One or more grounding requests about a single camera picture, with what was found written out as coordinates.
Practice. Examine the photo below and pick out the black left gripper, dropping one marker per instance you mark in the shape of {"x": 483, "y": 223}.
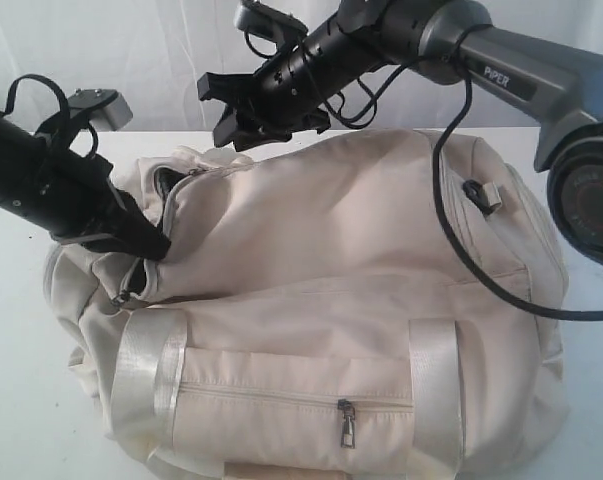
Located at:
{"x": 72, "y": 198}

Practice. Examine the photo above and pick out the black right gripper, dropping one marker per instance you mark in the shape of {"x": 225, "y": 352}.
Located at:
{"x": 290, "y": 92}

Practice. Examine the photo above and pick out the cream fabric duffel bag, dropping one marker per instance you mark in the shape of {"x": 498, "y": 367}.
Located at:
{"x": 310, "y": 321}

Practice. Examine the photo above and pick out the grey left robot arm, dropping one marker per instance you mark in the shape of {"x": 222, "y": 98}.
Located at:
{"x": 72, "y": 198}

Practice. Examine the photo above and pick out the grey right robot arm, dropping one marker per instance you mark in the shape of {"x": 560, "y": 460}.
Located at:
{"x": 445, "y": 42}

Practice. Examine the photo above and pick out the white backdrop curtain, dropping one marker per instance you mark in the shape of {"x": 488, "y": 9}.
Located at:
{"x": 153, "y": 52}

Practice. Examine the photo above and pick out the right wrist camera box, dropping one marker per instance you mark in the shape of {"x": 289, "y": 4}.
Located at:
{"x": 265, "y": 21}

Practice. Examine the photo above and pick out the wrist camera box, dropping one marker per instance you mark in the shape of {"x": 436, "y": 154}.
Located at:
{"x": 105, "y": 109}
{"x": 265, "y": 21}

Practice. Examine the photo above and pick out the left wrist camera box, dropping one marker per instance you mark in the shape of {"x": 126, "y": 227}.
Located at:
{"x": 105, "y": 109}

